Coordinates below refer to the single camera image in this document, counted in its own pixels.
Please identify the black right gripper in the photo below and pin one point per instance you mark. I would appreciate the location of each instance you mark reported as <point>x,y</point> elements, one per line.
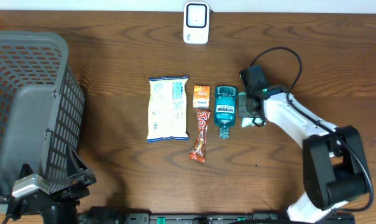
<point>242,112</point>

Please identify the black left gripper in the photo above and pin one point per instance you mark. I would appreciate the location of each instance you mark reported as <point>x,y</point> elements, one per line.
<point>78,182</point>

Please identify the teal wet wipes pack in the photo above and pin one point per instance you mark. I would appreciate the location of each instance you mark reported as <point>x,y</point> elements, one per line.
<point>247,119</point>

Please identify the teal mouthwash bottle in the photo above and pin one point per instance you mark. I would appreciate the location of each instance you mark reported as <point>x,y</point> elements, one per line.
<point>225,109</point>

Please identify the small orange tissue pack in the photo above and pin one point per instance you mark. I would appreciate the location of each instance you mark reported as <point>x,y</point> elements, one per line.
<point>201,96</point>

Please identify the red orange candy bar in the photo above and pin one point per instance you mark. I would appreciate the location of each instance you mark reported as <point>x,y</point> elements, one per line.
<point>198,151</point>

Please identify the cream snack bag blue edges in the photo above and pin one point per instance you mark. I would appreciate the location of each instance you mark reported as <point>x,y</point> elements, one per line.
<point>167,109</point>

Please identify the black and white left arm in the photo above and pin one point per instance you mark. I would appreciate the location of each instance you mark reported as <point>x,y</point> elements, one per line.
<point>63,216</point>

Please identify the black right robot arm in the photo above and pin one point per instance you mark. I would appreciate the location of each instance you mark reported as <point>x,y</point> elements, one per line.
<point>335,170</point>

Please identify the white barcode scanner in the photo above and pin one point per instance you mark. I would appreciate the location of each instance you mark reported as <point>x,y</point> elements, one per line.
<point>196,22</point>

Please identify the dark grey plastic basket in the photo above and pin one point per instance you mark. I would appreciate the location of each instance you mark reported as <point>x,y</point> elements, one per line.
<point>41,108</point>

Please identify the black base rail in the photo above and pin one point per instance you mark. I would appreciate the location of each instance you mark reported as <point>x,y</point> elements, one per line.
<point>259,217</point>

